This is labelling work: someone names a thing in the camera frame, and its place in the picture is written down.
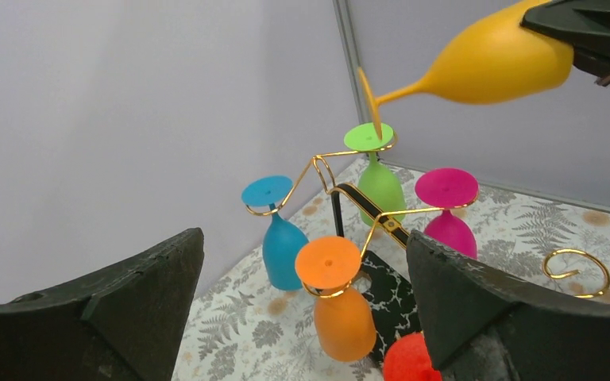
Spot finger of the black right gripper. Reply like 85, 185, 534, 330
520, 0, 610, 87

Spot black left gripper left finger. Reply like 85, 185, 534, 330
0, 228, 204, 380

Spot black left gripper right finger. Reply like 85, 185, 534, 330
406, 231, 610, 380

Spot red plastic wine glass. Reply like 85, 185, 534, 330
383, 333, 442, 381

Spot yellow plastic wine glass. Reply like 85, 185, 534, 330
357, 1, 574, 138

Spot orange plastic wine glass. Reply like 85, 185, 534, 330
295, 236, 376, 362

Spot magenta plastic wine glass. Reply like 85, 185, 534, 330
415, 167, 479, 260

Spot green plastic wine glass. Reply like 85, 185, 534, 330
344, 122, 407, 211

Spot blue plastic wine glass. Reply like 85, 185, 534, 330
241, 175, 308, 291

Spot gold wire wine glass rack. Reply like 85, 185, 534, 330
245, 131, 610, 364

